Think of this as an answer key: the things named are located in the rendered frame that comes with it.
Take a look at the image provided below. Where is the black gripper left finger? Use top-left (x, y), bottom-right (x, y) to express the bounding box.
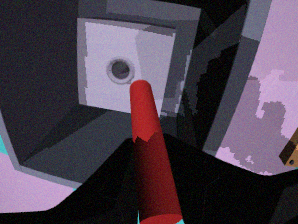
top-left (0, 139), bottom-right (138, 224)

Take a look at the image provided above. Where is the red peg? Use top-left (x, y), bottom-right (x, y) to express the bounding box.
top-left (129, 79), bottom-right (182, 224)

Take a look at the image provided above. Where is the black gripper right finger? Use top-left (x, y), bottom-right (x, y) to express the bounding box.
top-left (164, 133), bottom-right (298, 224)

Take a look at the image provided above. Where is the white square plate with hole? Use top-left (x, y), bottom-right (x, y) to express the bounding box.
top-left (77, 16), bottom-right (177, 119)

